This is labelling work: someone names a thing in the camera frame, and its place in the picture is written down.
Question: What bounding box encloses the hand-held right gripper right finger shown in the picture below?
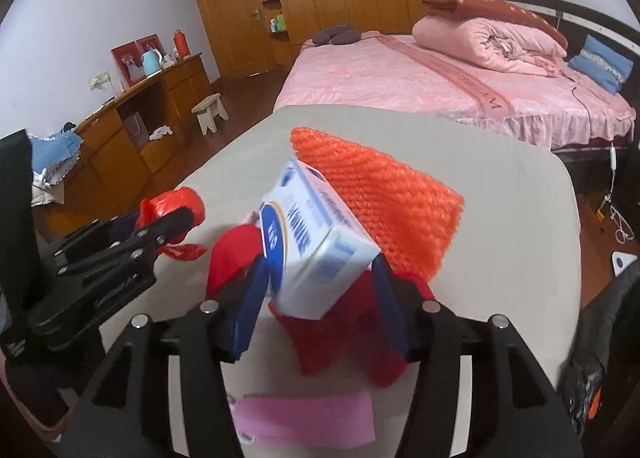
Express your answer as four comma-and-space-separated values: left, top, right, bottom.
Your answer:
370, 255, 586, 458

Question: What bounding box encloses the bed with pink sheet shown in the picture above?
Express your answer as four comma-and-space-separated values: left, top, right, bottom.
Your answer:
272, 0, 640, 154

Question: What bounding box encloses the light blue kettle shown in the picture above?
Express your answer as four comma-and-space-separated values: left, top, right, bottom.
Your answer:
141, 49, 164, 77

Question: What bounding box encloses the red plastic bag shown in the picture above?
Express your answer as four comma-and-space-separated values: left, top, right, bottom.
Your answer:
137, 188, 208, 263

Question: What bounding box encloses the red cloth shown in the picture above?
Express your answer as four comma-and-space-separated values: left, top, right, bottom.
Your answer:
206, 225, 436, 389

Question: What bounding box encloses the blue scalloped cloth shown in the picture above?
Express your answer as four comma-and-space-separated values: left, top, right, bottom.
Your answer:
30, 130, 83, 174

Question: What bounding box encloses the pink folded quilt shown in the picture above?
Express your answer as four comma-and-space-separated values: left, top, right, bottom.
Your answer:
412, 15, 568, 76

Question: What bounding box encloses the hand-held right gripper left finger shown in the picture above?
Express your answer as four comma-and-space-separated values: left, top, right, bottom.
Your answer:
57, 253, 273, 458

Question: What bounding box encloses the pink cloth strip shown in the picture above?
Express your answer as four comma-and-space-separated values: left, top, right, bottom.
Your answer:
227, 390, 377, 446

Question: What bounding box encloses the small wooden stool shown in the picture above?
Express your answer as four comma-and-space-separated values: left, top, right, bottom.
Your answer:
191, 93, 230, 135

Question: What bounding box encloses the wooden door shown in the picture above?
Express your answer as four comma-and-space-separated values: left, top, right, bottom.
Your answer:
192, 0, 281, 84

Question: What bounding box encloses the red photo frame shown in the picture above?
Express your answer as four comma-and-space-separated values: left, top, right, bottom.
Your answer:
135, 34, 166, 59
111, 40, 146, 88

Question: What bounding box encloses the brown paper bag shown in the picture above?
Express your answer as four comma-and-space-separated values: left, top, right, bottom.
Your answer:
125, 110, 148, 145

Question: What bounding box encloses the white and blue cardboard box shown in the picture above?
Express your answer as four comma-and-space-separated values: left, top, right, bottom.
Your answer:
257, 157, 382, 321

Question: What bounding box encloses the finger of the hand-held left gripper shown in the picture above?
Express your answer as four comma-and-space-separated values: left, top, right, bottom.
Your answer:
56, 207, 202, 280
37, 212, 141, 261

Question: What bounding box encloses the dark purple cloth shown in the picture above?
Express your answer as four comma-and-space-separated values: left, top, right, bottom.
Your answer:
312, 23, 361, 46

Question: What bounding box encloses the red patterned pillow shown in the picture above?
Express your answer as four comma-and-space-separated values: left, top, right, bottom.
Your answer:
421, 0, 569, 50

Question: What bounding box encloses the blue pillow with lace strip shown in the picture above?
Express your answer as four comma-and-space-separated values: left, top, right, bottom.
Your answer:
567, 34, 635, 95

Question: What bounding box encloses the thin dark cable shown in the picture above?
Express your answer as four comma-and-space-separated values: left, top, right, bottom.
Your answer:
564, 69, 603, 113

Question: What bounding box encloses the orange knitted pad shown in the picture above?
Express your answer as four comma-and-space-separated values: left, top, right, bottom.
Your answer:
289, 127, 466, 284

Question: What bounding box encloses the white floor cable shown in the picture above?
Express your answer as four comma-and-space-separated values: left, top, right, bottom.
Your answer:
602, 193, 635, 245

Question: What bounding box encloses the long wooden desk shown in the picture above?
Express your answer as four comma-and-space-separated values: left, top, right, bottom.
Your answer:
30, 52, 213, 234

